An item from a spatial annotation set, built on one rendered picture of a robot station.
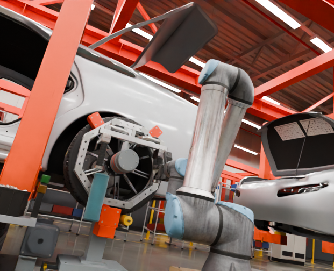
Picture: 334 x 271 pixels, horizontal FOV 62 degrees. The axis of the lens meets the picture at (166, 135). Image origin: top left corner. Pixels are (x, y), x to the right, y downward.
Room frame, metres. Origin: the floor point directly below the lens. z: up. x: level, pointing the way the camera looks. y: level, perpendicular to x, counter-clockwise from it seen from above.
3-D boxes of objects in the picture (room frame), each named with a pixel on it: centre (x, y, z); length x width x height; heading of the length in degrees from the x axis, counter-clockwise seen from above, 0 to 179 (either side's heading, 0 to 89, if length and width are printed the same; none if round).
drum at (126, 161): (1.70, 0.23, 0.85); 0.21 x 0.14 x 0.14; 22
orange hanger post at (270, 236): (5.41, -2.25, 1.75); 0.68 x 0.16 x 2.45; 22
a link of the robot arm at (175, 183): (1.34, -0.10, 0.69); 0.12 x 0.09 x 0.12; 103
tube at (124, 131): (1.62, 0.30, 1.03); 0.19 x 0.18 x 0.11; 22
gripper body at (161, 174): (1.50, -0.03, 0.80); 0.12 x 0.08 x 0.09; 22
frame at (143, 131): (1.77, 0.26, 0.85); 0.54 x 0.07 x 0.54; 112
